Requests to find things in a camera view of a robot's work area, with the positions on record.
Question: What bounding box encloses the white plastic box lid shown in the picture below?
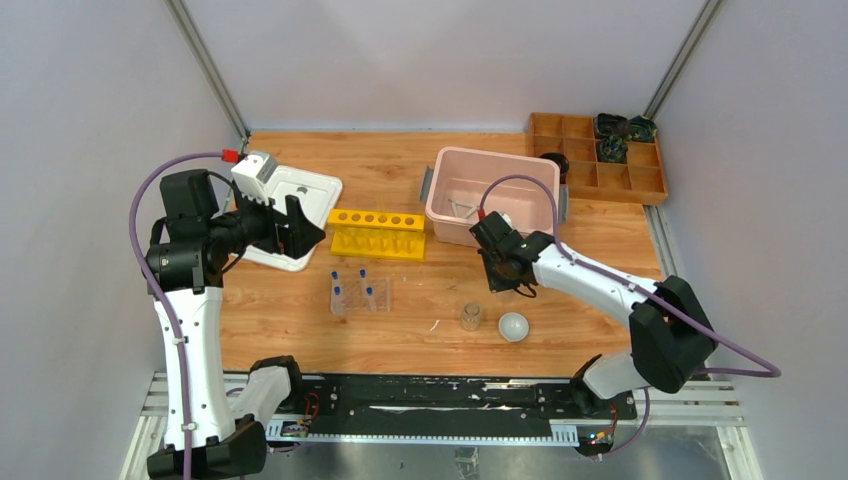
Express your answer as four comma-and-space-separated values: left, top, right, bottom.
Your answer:
244, 166, 343, 272

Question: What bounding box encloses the white ceramic dish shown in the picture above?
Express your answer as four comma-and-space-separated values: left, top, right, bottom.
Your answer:
498, 312, 530, 343

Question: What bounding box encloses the white clay triangle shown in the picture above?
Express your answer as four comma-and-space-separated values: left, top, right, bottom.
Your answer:
448, 199, 479, 219

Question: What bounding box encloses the small glass jar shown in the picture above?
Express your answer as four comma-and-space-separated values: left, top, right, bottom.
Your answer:
460, 302, 482, 331

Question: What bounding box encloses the yellow test tube rack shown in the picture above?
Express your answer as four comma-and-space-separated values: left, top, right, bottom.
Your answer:
327, 209, 427, 262

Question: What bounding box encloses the pink plastic storage bin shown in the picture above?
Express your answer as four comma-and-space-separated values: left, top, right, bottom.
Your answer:
425, 147, 560, 247

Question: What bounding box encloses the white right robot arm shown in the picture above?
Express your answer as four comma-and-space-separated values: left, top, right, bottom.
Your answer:
470, 212, 717, 418

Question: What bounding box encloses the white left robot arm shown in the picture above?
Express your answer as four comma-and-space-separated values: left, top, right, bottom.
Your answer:
144, 169, 325, 479

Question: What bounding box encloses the clear well plate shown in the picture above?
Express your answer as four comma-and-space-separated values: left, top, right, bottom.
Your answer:
330, 277, 392, 316

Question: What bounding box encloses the grey right bin clip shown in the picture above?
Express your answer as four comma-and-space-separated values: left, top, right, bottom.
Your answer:
558, 184, 570, 224

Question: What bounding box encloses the black round object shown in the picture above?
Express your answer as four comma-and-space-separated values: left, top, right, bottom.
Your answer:
539, 152, 570, 185

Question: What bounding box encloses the wooden compartment organizer tray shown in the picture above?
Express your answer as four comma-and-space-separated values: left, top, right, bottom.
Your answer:
525, 112, 669, 206

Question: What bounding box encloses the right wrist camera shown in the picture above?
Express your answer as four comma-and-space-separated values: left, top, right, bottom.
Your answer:
478, 210, 513, 230

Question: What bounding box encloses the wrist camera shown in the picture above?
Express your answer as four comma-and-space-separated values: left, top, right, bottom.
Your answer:
478, 210, 513, 230
222, 149, 279, 205

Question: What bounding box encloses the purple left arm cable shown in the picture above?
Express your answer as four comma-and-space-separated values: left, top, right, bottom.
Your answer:
128, 150, 240, 480

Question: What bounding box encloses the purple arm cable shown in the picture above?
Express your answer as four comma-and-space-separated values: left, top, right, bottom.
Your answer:
478, 174, 783, 458
128, 150, 240, 480

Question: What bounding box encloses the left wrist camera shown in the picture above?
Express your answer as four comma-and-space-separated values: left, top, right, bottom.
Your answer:
222, 149, 279, 205

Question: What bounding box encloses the grey bin handle clip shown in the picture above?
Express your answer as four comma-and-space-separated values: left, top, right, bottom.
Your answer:
419, 167, 434, 204

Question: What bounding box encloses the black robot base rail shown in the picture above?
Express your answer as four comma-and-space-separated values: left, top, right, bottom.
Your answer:
266, 373, 637, 455

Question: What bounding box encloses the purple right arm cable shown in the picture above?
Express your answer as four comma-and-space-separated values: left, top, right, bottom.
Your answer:
478, 174, 783, 458

